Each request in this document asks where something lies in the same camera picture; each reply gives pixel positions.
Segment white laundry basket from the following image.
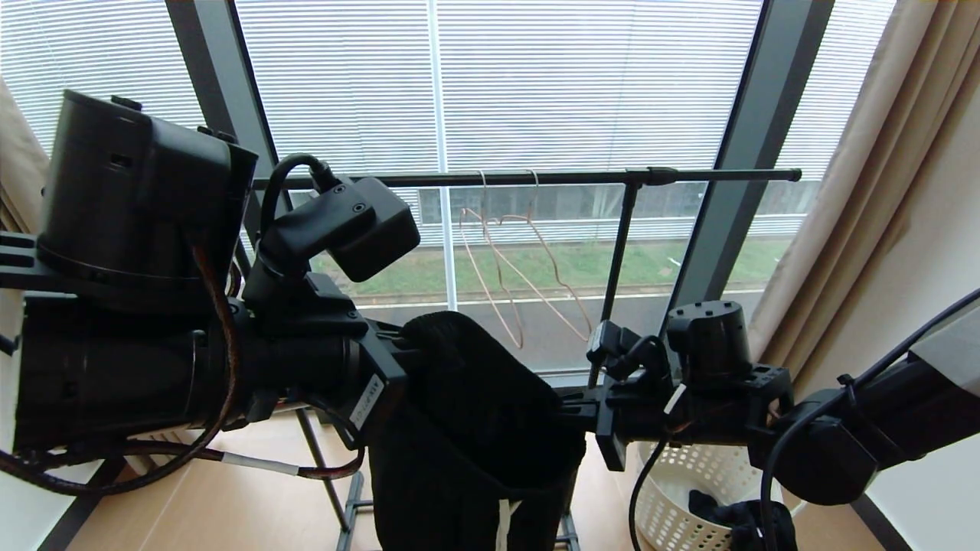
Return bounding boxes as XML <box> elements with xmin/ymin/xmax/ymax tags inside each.
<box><xmin>632</xmin><ymin>440</ymin><xmax>809</xmax><ymax>551</ymax></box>

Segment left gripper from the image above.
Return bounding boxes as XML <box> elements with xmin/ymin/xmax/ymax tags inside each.
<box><xmin>14</xmin><ymin>295</ymin><xmax>408</xmax><ymax>454</ymax></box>

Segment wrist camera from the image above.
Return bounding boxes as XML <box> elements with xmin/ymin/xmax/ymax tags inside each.
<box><xmin>245</xmin><ymin>178</ymin><xmax>422</xmax><ymax>330</ymax></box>
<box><xmin>586</xmin><ymin>320</ymin><xmax>671</xmax><ymax>385</ymax></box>

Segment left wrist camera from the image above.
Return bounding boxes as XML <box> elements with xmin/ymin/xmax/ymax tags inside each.
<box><xmin>245</xmin><ymin>178</ymin><xmax>422</xmax><ymax>330</ymax></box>

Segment window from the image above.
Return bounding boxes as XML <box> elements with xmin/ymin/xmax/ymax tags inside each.
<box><xmin>0</xmin><ymin>0</ymin><xmax>897</xmax><ymax>387</ymax></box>

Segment black clothes rack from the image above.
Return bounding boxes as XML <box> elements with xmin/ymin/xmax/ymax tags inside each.
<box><xmin>251</xmin><ymin>168</ymin><xmax>802</xmax><ymax>551</ymax></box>

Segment black garment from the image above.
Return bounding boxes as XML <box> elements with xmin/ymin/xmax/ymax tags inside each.
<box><xmin>688</xmin><ymin>490</ymin><xmax>799</xmax><ymax>551</ymax></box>

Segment pink clothes hanger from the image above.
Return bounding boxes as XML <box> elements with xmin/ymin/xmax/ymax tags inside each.
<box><xmin>458</xmin><ymin>171</ymin><xmax>526</xmax><ymax>351</ymax></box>
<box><xmin>490</xmin><ymin>169</ymin><xmax>593</xmax><ymax>344</ymax></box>

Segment black shorts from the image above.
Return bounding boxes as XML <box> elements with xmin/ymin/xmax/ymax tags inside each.
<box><xmin>367</xmin><ymin>310</ymin><xmax>586</xmax><ymax>551</ymax></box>

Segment beige curtain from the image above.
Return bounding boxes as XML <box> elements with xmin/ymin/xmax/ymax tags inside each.
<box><xmin>746</xmin><ymin>0</ymin><xmax>980</xmax><ymax>383</ymax></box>
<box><xmin>0</xmin><ymin>77</ymin><xmax>51</xmax><ymax>234</ymax></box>

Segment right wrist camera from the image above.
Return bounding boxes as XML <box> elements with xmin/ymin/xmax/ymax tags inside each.
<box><xmin>586</xmin><ymin>320</ymin><xmax>671</xmax><ymax>385</ymax></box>

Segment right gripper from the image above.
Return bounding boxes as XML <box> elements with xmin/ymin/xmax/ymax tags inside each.
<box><xmin>556</xmin><ymin>379</ymin><xmax>768</xmax><ymax>473</ymax></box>

